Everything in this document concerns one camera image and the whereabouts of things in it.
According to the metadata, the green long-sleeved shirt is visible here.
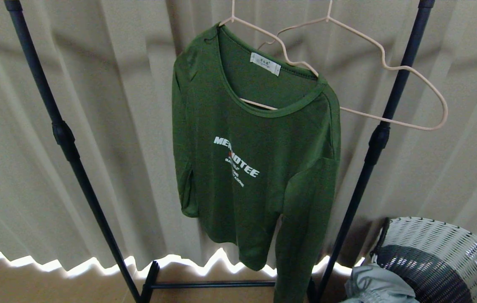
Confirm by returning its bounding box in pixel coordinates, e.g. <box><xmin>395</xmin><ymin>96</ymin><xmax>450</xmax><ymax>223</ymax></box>
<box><xmin>172</xmin><ymin>23</ymin><xmax>342</xmax><ymax>303</ymax></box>

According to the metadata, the pink clothes hanger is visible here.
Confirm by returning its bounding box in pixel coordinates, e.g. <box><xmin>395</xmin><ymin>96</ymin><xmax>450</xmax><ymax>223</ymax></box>
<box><xmin>257</xmin><ymin>0</ymin><xmax>449</xmax><ymax>131</ymax></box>
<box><xmin>219</xmin><ymin>0</ymin><xmax>321</xmax><ymax>111</ymax></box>

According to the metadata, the black clothes rack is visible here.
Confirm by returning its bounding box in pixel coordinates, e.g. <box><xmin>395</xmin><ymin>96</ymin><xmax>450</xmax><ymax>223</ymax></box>
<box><xmin>3</xmin><ymin>0</ymin><xmax>436</xmax><ymax>303</ymax></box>

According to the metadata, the white laundry basket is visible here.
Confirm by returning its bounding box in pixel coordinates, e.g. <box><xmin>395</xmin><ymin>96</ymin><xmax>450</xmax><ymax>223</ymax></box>
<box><xmin>371</xmin><ymin>216</ymin><xmax>477</xmax><ymax>303</ymax></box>

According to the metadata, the beige curtain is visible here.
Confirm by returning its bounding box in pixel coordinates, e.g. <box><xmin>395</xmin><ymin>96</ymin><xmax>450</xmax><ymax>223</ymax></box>
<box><xmin>0</xmin><ymin>0</ymin><xmax>477</xmax><ymax>279</ymax></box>

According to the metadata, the pale grey garment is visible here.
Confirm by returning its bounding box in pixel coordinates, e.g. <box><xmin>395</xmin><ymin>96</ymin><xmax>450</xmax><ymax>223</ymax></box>
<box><xmin>341</xmin><ymin>263</ymin><xmax>421</xmax><ymax>303</ymax></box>

